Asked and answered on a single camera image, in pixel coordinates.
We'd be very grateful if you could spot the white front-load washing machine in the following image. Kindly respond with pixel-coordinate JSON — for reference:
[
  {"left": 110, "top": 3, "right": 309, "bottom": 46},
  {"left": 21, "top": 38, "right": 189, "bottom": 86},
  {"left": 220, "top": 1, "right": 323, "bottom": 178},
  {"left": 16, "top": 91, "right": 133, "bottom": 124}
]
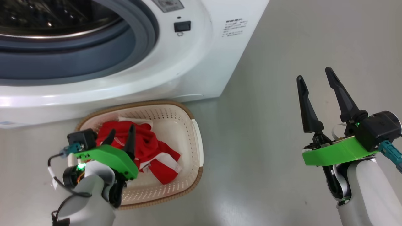
[{"left": 0, "top": 0, "right": 270, "bottom": 130}]

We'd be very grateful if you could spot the red and white garment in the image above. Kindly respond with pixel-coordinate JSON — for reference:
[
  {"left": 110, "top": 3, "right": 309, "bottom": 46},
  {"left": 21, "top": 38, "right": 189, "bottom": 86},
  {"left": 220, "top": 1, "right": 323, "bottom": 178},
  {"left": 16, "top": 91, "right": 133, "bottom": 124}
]
[{"left": 96, "top": 117, "right": 183, "bottom": 185}]

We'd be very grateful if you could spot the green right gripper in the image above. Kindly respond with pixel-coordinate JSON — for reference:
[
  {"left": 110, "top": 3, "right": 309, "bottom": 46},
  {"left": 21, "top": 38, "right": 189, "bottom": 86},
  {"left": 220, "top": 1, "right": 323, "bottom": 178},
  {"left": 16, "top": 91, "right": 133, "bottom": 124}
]
[{"left": 296, "top": 67, "right": 379, "bottom": 167}]

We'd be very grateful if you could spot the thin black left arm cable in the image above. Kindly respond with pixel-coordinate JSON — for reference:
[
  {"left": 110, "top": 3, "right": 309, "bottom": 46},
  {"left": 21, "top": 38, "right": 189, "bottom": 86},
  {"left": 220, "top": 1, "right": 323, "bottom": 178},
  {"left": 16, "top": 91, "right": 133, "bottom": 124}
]
[{"left": 47, "top": 153, "right": 92, "bottom": 226}]

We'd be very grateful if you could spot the cream basket with brown rim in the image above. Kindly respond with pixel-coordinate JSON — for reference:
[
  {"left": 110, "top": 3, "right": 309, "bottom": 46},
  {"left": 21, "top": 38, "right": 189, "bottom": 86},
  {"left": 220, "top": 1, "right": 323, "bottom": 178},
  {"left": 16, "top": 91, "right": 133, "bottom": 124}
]
[{"left": 75, "top": 100, "right": 204, "bottom": 210}]

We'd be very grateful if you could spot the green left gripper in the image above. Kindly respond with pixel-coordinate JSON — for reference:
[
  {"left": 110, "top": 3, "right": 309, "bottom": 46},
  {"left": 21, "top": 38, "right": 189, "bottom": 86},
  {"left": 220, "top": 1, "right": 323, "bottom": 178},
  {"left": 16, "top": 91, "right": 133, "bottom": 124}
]
[{"left": 74, "top": 125, "right": 139, "bottom": 180}]

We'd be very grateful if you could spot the teal cable connector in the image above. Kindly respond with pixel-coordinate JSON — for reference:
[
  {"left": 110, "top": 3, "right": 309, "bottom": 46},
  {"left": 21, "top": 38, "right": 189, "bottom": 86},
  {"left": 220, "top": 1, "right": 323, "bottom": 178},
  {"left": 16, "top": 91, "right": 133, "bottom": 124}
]
[
  {"left": 378, "top": 140, "right": 402, "bottom": 174},
  {"left": 61, "top": 143, "right": 83, "bottom": 158}
]

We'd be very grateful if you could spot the teal left cable connector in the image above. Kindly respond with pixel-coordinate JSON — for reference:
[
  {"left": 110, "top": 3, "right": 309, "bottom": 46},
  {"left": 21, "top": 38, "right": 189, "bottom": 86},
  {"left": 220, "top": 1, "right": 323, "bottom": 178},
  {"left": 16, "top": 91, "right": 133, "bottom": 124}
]
[{"left": 61, "top": 143, "right": 83, "bottom": 158}]

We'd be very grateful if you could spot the grey instruction sticker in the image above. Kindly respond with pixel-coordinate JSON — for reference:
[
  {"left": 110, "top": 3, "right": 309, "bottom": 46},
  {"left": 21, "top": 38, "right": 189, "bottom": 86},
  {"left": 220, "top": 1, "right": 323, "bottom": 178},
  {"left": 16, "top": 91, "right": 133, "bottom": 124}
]
[{"left": 152, "top": 0, "right": 185, "bottom": 13}]

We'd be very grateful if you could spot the perforated steel washer drum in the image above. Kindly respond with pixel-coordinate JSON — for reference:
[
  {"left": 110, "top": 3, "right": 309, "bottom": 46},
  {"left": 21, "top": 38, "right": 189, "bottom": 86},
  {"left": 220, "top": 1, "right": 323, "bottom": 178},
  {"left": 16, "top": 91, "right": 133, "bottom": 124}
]
[{"left": 0, "top": 0, "right": 123, "bottom": 40}]

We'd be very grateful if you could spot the teal right cable connector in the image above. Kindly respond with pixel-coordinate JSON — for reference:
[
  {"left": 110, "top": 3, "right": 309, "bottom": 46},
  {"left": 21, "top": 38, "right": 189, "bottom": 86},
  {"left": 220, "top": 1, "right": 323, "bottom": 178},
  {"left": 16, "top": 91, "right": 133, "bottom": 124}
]
[{"left": 378, "top": 140, "right": 402, "bottom": 174}]

